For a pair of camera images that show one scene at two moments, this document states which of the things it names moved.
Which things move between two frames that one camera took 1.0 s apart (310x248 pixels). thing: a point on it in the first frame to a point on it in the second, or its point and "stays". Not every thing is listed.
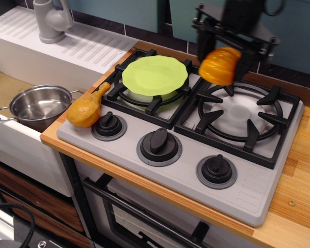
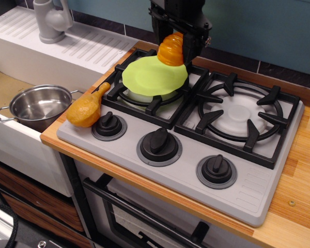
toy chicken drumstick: (84, 111) stays
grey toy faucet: (52, 23) stays
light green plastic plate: (152, 75) stays
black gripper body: (251, 32) to (185, 16)
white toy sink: (19, 58) stays
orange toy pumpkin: (218, 65) to (170, 50)
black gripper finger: (246, 63) to (192, 47)
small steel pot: (33, 107) stays
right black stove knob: (216, 172) stays
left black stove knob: (109, 127) stays
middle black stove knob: (159, 148) stays
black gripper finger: (206, 42) to (161, 29)
